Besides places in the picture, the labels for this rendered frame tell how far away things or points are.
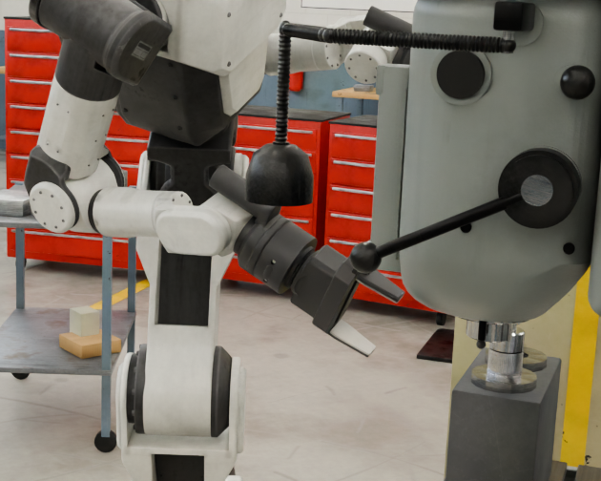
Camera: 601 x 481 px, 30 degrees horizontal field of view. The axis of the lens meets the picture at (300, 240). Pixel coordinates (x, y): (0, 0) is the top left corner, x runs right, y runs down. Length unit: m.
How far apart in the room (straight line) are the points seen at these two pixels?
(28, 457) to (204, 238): 2.77
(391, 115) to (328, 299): 0.38
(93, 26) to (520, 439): 0.78
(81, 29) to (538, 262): 0.70
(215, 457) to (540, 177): 0.96
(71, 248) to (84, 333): 2.39
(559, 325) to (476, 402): 1.42
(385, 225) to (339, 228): 4.84
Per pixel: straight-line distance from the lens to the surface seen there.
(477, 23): 1.06
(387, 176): 1.16
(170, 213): 1.51
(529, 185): 1.02
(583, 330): 2.96
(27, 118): 6.66
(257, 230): 1.48
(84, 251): 6.64
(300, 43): 1.96
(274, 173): 1.17
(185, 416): 1.77
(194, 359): 1.77
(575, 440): 3.05
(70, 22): 1.51
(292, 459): 4.17
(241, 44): 1.66
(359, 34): 1.01
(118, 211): 1.61
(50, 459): 4.17
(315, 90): 10.64
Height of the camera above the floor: 1.61
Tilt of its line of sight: 12 degrees down
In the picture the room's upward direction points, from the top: 2 degrees clockwise
